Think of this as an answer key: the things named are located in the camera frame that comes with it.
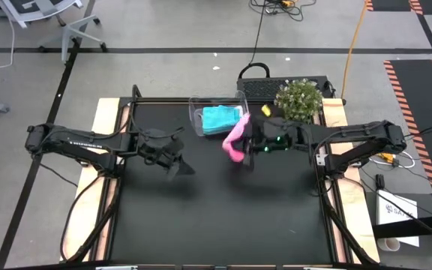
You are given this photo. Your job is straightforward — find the beige tape roll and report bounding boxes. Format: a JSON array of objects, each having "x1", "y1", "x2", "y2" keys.
[{"x1": 376, "y1": 236, "x2": 401, "y2": 253}]

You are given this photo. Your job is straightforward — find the teal microfiber towel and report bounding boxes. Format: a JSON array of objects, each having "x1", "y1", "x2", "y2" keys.
[{"x1": 201, "y1": 105, "x2": 243, "y2": 136}]

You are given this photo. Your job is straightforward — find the white office chair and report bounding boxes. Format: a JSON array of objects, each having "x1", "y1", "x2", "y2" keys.
[{"x1": 0, "y1": 0, "x2": 109, "y2": 64}]

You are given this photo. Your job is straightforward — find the black mat orange stripes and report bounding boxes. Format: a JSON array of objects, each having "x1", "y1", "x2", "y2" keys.
[
  {"x1": 383, "y1": 58, "x2": 432, "y2": 215},
  {"x1": 364, "y1": 0, "x2": 432, "y2": 17}
]

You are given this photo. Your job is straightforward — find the black frame strut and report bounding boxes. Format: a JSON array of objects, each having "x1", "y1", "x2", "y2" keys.
[
  {"x1": 65, "y1": 175, "x2": 123, "y2": 263},
  {"x1": 319, "y1": 175, "x2": 374, "y2": 266}
]

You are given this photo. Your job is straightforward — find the tangled black cable bundle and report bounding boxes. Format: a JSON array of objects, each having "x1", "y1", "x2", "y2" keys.
[{"x1": 248, "y1": 0, "x2": 317, "y2": 23}]

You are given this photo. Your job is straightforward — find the white cable loop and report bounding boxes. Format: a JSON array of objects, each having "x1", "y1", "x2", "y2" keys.
[{"x1": 392, "y1": 149, "x2": 416, "y2": 170}]

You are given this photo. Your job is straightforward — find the yellow cable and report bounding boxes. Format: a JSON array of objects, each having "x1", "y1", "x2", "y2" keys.
[{"x1": 340, "y1": 0, "x2": 369, "y2": 99}]

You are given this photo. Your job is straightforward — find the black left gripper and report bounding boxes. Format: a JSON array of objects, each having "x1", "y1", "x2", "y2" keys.
[{"x1": 136, "y1": 128, "x2": 197, "y2": 182}]

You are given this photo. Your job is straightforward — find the clear plastic bin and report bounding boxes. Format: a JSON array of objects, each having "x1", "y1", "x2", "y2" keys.
[{"x1": 188, "y1": 90, "x2": 250, "y2": 137}]

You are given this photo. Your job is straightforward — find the black perforated computer case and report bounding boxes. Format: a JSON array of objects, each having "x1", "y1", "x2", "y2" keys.
[{"x1": 236, "y1": 76, "x2": 333, "y2": 103}]

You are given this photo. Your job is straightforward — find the white printed box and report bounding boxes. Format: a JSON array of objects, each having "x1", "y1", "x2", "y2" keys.
[{"x1": 375, "y1": 189, "x2": 420, "y2": 248}]

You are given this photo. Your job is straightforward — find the green potted plant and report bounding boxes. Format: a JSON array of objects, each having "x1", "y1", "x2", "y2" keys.
[{"x1": 273, "y1": 77, "x2": 324, "y2": 124}]

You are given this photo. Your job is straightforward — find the light wooden board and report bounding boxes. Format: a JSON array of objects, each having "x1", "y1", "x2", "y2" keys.
[
  {"x1": 61, "y1": 97, "x2": 122, "y2": 262},
  {"x1": 320, "y1": 97, "x2": 381, "y2": 263}
]

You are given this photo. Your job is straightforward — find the yellow power adapter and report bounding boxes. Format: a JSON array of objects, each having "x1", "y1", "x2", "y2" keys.
[{"x1": 361, "y1": 148, "x2": 396, "y2": 164}]

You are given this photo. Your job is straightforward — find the black flat bar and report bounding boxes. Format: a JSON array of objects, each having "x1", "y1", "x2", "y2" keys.
[{"x1": 372, "y1": 212, "x2": 432, "y2": 240}]

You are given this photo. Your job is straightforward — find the pink microfiber towel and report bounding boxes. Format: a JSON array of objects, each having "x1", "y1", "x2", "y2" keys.
[{"x1": 221, "y1": 112, "x2": 252, "y2": 164}]

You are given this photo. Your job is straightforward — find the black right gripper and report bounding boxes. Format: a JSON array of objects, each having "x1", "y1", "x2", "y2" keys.
[{"x1": 241, "y1": 116, "x2": 311, "y2": 173}]

